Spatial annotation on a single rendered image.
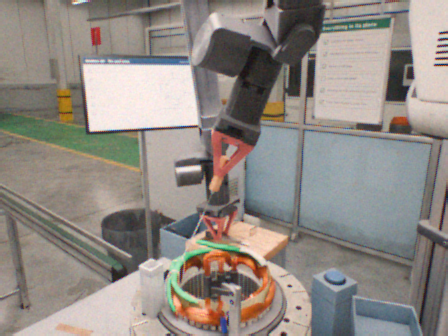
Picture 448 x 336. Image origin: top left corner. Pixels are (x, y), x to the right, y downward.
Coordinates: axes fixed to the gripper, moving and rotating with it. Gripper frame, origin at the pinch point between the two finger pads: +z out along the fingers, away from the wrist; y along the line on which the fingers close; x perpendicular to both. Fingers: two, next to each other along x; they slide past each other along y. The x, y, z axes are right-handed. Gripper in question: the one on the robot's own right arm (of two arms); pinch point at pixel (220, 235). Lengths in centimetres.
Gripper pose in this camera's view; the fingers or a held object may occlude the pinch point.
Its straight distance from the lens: 88.8
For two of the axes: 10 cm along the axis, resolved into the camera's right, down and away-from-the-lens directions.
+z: 0.6, 9.6, 2.6
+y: -5.9, 2.4, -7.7
